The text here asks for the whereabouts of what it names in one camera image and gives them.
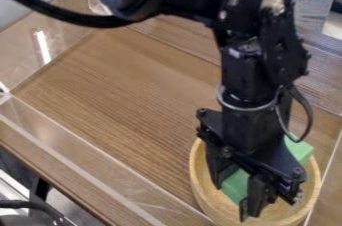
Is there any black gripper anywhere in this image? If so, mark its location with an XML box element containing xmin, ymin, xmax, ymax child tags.
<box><xmin>197</xmin><ymin>86</ymin><xmax>307</xmax><ymax>222</ymax></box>

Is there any green rectangular block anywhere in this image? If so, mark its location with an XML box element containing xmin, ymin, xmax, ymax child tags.
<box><xmin>221</xmin><ymin>138</ymin><xmax>314</xmax><ymax>204</ymax></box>

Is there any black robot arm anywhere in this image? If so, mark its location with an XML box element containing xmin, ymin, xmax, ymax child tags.
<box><xmin>80</xmin><ymin>0</ymin><xmax>310</xmax><ymax>220</ymax></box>

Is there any brown wooden bowl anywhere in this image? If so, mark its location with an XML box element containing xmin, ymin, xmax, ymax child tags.
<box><xmin>190</xmin><ymin>138</ymin><xmax>321</xmax><ymax>226</ymax></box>

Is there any black table leg bracket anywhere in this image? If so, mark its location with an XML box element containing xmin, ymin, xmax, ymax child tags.
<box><xmin>27</xmin><ymin>176</ymin><xmax>79</xmax><ymax>226</ymax></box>

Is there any clear acrylic tray wall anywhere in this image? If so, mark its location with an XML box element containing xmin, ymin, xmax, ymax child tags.
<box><xmin>0</xmin><ymin>91</ymin><xmax>214</xmax><ymax>226</ymax></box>

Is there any black cable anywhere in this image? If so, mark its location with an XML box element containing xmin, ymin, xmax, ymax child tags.
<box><xmin>0</xmin><ymin>0</ymin><xmax>135</xmax><ymax>29</ymax></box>

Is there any clear acrylic corner bracket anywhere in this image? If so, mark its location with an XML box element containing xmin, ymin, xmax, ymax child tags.
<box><xmin>87</xmin><ymin>0</ymin><xmax>112</xmax><ymax>16</ymax></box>

